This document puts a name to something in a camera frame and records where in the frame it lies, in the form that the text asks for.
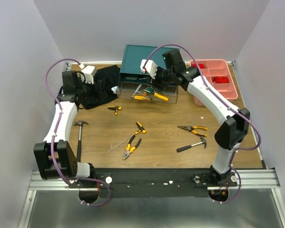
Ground yellow black long rod driver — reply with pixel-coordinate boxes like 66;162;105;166
105;122;147;155

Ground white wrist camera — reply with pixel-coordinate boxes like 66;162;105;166
79;64;97;85
140;59;158;79

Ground yellow screwdriver large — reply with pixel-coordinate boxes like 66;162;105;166
154;93;169;102

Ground green screwdriver short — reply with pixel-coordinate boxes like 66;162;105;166
144;86;155;94

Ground black handled claw hammer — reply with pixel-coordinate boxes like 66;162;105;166
176;136;207;152

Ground red block compartment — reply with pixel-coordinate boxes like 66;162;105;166
193;64;206;69
212;76;229;84

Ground teal drawer cabinet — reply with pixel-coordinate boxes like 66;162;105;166
117;44;181;100

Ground yellow long nose pliers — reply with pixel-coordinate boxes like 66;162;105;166
177;125;208;137

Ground clear drawer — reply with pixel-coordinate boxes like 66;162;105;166
116;82;178;104

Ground red block top compartment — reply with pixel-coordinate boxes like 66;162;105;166
193;64;206;69

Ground pink compartment tray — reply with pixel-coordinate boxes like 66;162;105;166
197;59;238;102

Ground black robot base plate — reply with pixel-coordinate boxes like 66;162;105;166
70;168;237;198

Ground silver T-handle wrench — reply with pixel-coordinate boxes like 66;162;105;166
131;84;142;98

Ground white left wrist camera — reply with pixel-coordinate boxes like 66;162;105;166
79;64;97;85

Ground black cloth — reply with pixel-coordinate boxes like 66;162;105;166
82;65;120;109

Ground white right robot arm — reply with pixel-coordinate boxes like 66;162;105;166
140;49;250;186

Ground yellow black combination pliers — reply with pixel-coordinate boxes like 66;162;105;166
123;136;142;160

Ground yellow black T-handle long driver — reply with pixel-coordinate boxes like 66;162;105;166
107;105;123;149

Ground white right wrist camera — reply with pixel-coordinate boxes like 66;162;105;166
140;59;158;79

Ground red block middle compartment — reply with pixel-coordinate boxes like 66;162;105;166
212;76;229;84

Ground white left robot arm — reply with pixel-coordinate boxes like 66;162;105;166
33;66;107;188

